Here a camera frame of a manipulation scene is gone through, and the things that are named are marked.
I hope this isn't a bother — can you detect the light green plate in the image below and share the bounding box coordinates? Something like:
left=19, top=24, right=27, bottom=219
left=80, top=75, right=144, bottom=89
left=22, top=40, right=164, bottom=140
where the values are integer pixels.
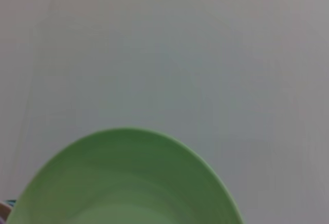
left=4, top=127, right=245, bottom=224

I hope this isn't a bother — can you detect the beige plate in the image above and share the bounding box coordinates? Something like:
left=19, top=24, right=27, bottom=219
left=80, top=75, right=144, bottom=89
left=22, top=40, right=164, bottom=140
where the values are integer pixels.
left=0, top=201, right=12, bottom=220

